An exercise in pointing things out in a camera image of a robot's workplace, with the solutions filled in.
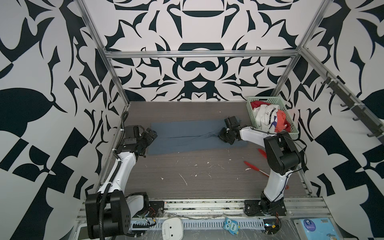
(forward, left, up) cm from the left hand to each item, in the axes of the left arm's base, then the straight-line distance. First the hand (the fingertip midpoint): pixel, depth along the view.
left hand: (151, 134), depth 85 cm
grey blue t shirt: (+6, -18, -13) cm, 23 cm away
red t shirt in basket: (+10, -83, -8) cm, 84 cm away
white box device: (-43, -13, -11) cm, 46 cm away
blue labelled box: (-45, -76, -8) cm, 88 cm away
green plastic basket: (+34, -88, -9) cm, 95 cm away
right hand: (+5, -41, -11) cm, 42 cm away
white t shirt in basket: (+15, -71, -5) cm, 73 cm away
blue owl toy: (-42, -39, -12) cm, 59 cm away
